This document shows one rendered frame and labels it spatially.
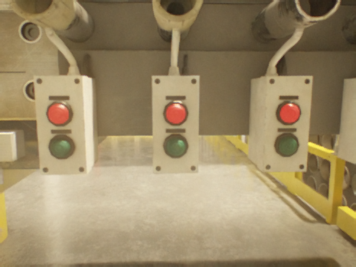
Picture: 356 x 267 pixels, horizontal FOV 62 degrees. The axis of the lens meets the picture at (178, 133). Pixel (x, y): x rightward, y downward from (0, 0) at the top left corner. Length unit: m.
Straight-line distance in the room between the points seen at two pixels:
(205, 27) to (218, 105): 0.15
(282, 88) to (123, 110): 0.27
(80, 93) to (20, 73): 0.19
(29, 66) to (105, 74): 0.15
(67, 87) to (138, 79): 0.13
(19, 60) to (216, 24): 0.37
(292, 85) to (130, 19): 0.30
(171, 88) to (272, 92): 0.15
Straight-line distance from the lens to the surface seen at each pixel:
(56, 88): 0.48
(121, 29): 0.58
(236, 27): 0.59
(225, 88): 0.55
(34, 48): 0.62
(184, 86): 0.45
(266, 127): 0.48
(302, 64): 0.60
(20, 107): 0.63
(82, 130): 0.47
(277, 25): 0.49
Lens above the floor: 0.75
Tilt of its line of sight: 9 degrees down
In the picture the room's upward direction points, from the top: straight up
